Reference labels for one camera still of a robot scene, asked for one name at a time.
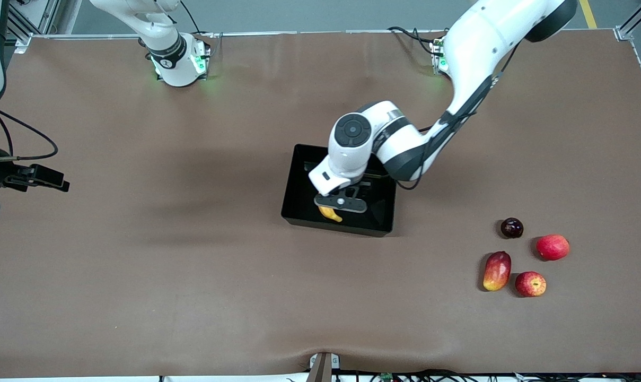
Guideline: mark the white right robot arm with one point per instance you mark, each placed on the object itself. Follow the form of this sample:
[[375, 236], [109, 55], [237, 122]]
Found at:
[[174, 66]]

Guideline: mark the black rectangular plastic box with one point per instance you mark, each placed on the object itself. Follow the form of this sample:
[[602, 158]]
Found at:
[[299, 201]]

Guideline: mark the aluminium frame profile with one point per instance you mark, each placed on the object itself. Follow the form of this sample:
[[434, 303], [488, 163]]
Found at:
[[47, 16], [630, 26]]

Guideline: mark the red peach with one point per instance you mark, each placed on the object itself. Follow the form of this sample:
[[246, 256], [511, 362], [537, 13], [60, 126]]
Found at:
[[552, 248]]

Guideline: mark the small green circuit board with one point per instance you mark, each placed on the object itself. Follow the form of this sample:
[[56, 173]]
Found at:
[[386, 377]]

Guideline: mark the red yellow mango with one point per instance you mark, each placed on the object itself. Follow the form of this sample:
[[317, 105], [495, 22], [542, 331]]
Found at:
[[497, 271]]

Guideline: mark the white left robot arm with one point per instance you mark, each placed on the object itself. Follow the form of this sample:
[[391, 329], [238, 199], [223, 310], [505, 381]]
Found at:
[[484, 42]]

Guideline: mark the red yellow apple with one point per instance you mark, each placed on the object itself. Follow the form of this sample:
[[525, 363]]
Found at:
[[530, 284]]

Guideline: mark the brown table mat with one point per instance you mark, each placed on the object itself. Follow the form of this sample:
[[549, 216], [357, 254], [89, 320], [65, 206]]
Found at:
[[140, 265]]

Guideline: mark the dark purple plum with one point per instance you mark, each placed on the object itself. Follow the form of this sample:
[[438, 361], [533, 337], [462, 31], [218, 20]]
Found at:
[[511, 228]]

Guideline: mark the yellow banana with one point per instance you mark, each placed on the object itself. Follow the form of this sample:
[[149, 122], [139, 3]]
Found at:
[[331, 214]]

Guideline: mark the grey camera pole clamp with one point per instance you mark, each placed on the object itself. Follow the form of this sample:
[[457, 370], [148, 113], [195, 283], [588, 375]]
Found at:
[[323, 369]]

